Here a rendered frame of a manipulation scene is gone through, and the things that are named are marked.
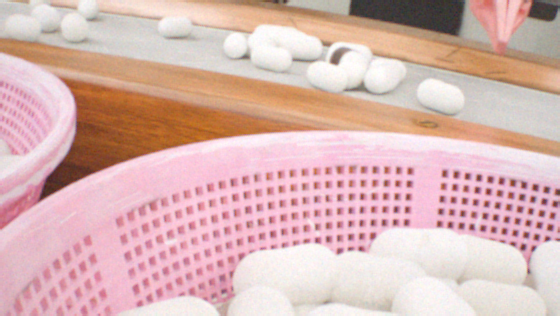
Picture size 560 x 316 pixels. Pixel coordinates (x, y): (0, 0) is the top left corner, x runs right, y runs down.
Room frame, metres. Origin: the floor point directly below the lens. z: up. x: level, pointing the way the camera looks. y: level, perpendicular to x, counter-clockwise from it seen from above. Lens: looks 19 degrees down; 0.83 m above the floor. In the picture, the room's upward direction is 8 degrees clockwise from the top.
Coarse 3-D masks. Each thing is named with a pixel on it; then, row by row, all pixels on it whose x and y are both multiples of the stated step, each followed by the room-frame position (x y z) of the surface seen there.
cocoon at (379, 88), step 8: (368, 72) 0.43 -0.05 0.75; (376, 72) 0.43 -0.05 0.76; (384, 72) 0.43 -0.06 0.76; (392, 72) 0.44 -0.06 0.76; (368, 80) 0.43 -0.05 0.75; (376, 80) 0.43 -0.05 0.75; (384, 80) 0.43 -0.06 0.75; (392, 80) 0.43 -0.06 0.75; (368, 88) 0.43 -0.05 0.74; (376, 88) 0.43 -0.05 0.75; (384, 88) 0.43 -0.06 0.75; (392, 88) 0.44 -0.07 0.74
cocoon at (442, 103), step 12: (420, 84) 0.42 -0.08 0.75; (432, 84) 0.41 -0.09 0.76; (444, 84) 0.41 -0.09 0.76; (420, 96) 0.41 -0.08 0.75; (432, 96) 0.41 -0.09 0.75; (444, 96) 0.40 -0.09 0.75; (456, 96) 0.40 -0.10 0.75; (432, 108) 0.41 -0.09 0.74; (444, 108) 0.40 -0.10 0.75; (456, 108) 0.40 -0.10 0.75
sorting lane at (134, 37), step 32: (0, 32) 0.49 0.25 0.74; (96, 32) 0.54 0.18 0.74; (128, 32) 0.56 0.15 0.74; (192, 32) 0.60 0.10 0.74; (224, 32) 0.62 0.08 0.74; (192, 64) 0.45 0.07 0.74; (224, 64) 0.46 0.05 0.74; (416, 64) 0.59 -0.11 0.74; (352, 96) 0.41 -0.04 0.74; (384, 96) 0.43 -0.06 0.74; (416, 96) 0.45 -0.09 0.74; (480, 96) 0.49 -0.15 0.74; (512, 96) 0.52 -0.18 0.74; (544, 96) 0.55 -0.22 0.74; (512, 128) 0.40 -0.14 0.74; (544, 128) 0.42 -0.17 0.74
